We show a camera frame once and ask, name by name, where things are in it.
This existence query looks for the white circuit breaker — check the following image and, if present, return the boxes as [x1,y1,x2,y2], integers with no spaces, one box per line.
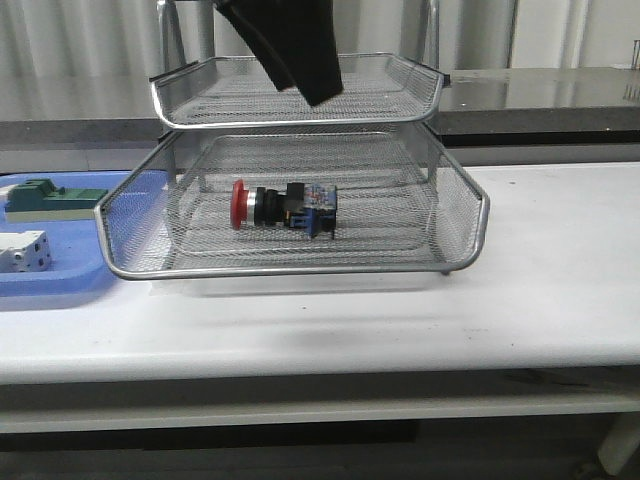
[1,230,52,273]

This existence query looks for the red emergency stop push button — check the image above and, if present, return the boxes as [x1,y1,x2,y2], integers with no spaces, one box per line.
[230,179,338,238]

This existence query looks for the silver wire rack frame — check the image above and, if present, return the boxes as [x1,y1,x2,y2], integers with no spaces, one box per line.
[152,0,454,277]

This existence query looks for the grey stone counter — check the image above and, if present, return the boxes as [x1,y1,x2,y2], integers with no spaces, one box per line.
[1,67,639,147]

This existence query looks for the blue plastic tray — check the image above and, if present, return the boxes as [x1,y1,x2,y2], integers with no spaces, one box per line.
[0,169,169,298]

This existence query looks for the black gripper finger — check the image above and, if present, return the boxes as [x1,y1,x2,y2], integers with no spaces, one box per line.
[214,1,295,91]
[254,1,343,107]

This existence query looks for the silver mesh tray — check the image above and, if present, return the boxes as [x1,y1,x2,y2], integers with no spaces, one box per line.
[150,53,445,130]
[95,123,490,280]

